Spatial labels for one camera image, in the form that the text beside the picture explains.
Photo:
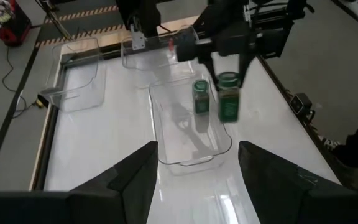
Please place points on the black stand pole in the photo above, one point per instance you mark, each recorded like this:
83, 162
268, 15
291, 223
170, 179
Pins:
56, 21

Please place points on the clear plastic bin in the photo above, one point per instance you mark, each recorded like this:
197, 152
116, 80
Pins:
154, 59
172, 149
79, 93

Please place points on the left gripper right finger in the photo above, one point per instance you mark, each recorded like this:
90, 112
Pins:
278, 193

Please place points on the black table-level camera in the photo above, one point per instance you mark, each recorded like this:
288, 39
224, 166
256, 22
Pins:
300, 104

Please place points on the red cart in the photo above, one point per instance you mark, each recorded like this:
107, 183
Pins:
14, 28

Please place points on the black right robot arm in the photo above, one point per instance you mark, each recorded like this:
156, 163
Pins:
222, 15

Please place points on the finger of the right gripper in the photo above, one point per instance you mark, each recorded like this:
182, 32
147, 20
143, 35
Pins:
246, 68
212, 71

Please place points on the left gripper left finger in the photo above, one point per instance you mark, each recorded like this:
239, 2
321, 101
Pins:
120, 186

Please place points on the green oregano spice jar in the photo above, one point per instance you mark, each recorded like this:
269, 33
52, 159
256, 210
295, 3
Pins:
228, 102
201, 99

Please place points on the black table frame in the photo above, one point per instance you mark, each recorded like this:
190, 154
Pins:
48, 140

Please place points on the small black mounted device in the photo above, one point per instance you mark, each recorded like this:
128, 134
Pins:
42, 100

